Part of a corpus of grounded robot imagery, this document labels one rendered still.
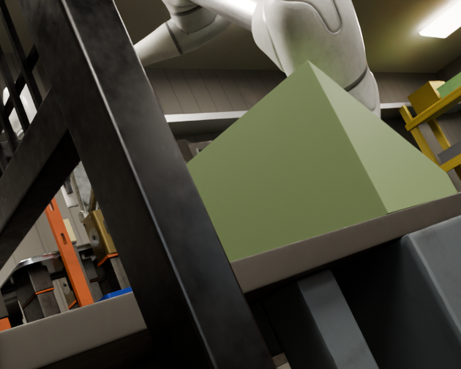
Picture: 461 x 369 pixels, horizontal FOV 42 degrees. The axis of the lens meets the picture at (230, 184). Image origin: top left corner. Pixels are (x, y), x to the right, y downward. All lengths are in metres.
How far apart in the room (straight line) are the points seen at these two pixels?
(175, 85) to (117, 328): 4.73
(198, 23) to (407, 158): 0.80
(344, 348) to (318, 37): 0.55
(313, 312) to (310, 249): 0.08
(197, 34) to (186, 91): 3.60
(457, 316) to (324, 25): 0.53
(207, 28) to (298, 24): 0.65
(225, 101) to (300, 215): 4.51
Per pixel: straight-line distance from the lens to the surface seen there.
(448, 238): 1.04
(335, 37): 1.11
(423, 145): 7.26
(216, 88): 5.56
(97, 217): 1.50
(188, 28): 1.70
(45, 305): 1.53
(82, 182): 1.57
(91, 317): 0.58
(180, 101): 5.18
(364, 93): 1.20
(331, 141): 1.01
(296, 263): 0.76
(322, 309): 0.82
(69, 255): 1.48
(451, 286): 0.99
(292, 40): 1.11
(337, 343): 0.82
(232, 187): 1.15
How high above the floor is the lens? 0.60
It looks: 15 degrees up
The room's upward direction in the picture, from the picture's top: 25 degrees counter-clockwise
